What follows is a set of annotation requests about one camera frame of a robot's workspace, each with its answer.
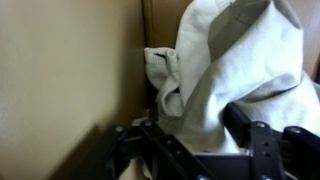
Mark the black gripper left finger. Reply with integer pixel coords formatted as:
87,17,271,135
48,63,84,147
78,103,214,180

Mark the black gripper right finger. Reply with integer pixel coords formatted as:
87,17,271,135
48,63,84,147
223,103,320,180

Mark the light grey clothing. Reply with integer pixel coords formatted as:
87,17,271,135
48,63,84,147
144,0,320,153

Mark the tan sofa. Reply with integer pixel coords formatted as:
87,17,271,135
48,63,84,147
0,0,320,180

